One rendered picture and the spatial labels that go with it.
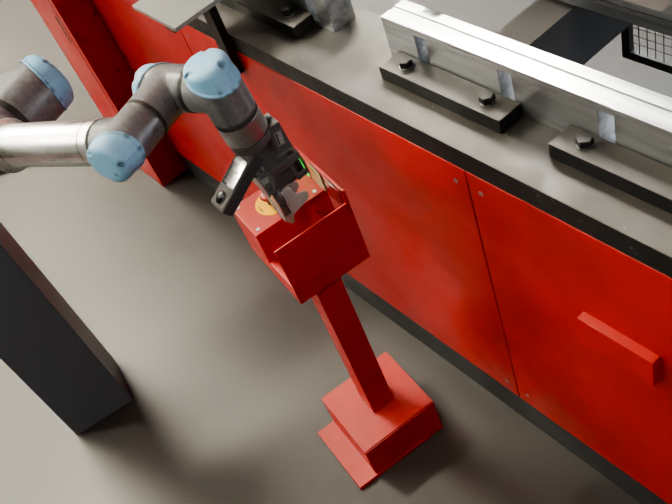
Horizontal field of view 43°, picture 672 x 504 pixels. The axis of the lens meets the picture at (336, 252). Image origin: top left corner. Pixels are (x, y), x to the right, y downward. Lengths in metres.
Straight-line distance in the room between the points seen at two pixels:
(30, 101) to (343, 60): 0.59
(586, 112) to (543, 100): 0.09
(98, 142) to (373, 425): 1.04
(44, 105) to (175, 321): 1.13
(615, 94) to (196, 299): 1.63
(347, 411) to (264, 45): 0.87
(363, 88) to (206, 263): 1.24
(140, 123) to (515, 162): 0.59
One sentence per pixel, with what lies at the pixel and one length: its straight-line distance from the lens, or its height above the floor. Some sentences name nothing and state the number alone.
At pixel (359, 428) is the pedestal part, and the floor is 0.12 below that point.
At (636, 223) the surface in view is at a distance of 1.30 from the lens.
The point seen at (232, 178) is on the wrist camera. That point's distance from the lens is 1.42.
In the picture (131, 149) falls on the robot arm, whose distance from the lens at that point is 1.31.
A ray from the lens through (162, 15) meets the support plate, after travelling 1.86.
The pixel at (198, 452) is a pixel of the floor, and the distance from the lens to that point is 2.34.
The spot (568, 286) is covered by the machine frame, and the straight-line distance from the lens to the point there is 1.50.
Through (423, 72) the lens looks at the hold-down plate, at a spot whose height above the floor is 0.90.
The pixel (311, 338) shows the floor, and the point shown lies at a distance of 2.41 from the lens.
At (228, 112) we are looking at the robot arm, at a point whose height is 1.09.
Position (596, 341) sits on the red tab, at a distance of 1.53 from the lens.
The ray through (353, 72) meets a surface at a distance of 1.69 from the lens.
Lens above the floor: 1.84
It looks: 45 degrees down
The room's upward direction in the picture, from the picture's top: 23 degrees counter-clockwise
